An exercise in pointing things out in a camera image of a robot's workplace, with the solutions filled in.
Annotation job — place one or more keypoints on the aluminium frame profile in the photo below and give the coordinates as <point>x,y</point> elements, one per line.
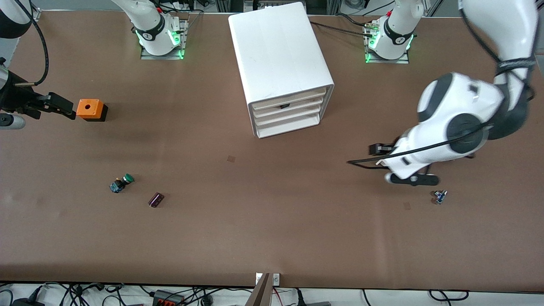
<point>29,10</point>

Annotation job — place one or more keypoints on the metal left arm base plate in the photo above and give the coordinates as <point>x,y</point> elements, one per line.
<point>401,60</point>

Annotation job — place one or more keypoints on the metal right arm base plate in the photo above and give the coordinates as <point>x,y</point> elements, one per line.
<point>144,56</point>

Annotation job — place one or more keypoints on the orange box with hole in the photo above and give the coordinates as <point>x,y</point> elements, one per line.
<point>88,108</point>

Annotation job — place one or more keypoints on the white drawer cabinet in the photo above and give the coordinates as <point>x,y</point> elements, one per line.
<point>276,51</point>

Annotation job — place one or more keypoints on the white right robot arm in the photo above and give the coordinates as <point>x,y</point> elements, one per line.
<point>148,29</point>

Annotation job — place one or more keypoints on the green push button switch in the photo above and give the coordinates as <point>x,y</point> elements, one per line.
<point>121,183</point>

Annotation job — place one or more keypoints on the brown camera stand post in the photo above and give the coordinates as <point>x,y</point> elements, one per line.
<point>261,293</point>

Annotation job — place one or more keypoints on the black power strip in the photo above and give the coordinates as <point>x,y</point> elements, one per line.
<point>168,298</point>

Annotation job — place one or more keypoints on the dark maroon cylindrical capacitor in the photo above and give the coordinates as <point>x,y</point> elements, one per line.
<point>155,200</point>

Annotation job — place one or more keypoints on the white plastic drawer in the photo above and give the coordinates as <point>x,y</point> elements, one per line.
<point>306,98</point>
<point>289,129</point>
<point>306,109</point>
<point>297,117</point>

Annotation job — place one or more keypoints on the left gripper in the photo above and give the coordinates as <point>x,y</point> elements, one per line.
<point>378,149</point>

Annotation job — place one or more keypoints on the small blue electronic component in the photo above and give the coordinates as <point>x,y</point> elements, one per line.
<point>439,197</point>

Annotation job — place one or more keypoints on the black plug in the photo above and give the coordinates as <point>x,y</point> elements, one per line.
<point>300,297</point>

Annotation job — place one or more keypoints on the black power adapter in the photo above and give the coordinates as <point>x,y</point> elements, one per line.
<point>27,302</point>

